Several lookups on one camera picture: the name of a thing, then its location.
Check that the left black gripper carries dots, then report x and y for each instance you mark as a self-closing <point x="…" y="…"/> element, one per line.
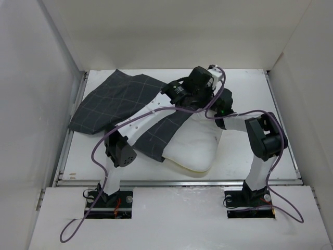
<point x="210" y="92"/>

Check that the white pillow yellow edge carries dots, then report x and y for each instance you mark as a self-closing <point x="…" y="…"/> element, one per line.
<point x="194" y="145"/>

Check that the dark grey checked pillowcase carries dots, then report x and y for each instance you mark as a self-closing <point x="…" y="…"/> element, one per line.
<point x="119" y="97"/>

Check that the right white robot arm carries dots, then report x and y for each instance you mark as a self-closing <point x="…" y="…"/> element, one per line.
<point x="267" y="141"/>

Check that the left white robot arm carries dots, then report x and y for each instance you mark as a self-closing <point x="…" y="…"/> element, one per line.
<point x="120" y="140"/>

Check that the front white foam board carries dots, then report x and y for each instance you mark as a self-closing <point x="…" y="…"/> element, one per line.
<point x="180" y="218"/>

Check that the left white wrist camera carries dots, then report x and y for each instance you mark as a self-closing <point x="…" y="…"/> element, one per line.
<point x="218" y="74"/>

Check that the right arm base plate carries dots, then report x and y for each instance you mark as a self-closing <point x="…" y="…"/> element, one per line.
<point x="244" y="204"/>

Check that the left aluminium frame rail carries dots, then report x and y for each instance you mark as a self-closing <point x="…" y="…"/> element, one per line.
<point x="61" y="159"/>

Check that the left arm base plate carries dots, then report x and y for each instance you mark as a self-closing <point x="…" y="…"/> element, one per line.
<point x="115" y="206"/>

